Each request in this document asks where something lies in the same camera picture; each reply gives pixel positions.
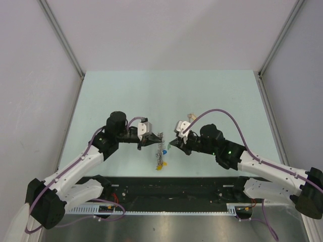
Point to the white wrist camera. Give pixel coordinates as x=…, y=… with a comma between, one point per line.
x=183, y=128
x=144, y=127

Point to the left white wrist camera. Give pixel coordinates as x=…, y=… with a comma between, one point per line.
x=144, y=127

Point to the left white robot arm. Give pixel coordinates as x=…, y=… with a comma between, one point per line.
x=52, y=197

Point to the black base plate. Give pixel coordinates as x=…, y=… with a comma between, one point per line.
x=153, y=191

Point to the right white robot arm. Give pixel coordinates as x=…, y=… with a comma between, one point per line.
x=284, y=184

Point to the metal keyring disc with keys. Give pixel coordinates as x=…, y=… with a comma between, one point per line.
x=161, y=152

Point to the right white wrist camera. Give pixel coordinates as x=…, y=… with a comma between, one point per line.
x=183, y=128

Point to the aluminium frame rail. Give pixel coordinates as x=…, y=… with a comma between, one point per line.
x=49, y=14
x=291, y=77

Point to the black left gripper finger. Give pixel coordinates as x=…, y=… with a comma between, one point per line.
x=153, y=138
x=148, y=142

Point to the white slotted cable duct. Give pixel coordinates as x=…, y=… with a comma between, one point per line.
x=105, y=209

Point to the right aluminium frame rail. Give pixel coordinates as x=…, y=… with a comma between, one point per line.
x=291, y=77

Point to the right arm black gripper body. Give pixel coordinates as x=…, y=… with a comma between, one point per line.
x=194, y=143

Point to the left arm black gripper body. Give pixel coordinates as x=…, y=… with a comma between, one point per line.
x=126, y=135

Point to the yellow tagged key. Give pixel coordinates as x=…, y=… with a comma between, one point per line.
x=191, y=116

